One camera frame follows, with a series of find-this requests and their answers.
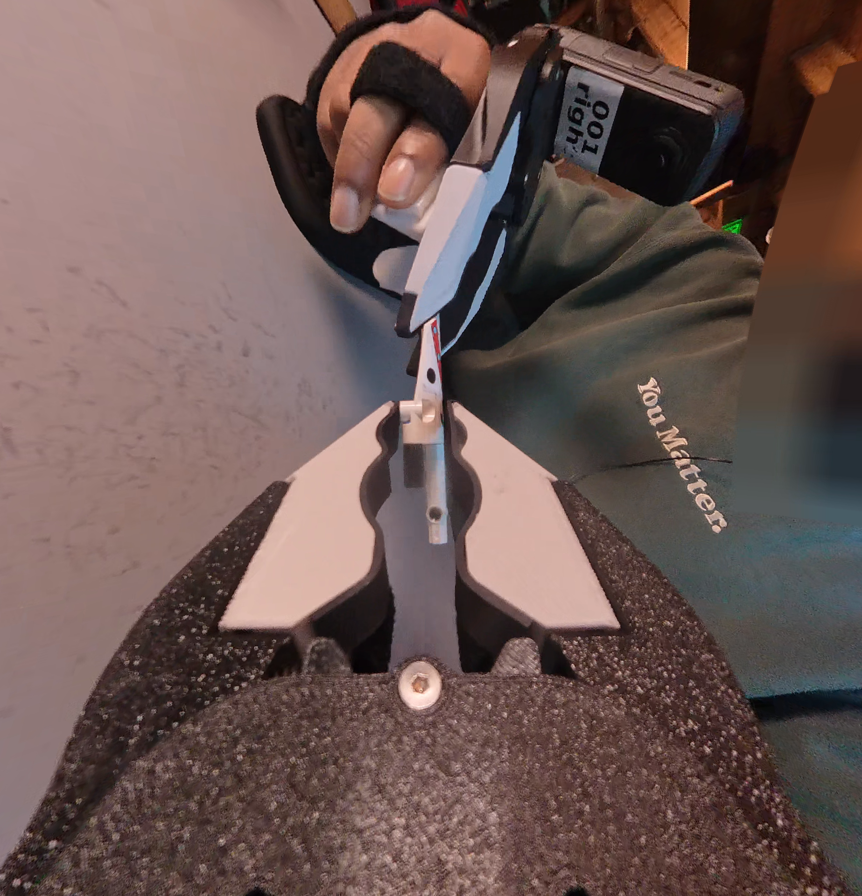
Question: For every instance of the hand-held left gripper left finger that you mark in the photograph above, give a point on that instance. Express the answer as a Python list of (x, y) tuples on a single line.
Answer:
[(312, 553)]

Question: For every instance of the person's right hand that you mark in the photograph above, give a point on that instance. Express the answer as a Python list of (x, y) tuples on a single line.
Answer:
[(364, 154)]

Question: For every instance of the white lego panel subassembly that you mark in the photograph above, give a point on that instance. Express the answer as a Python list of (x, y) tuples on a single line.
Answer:
[(422, 427)]

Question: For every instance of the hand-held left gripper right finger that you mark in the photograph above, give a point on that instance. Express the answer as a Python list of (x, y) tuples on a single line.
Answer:
[(536, 553)]

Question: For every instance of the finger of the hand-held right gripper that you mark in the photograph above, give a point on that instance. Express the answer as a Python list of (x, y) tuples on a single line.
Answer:
[(452, 238), (488, 280)]

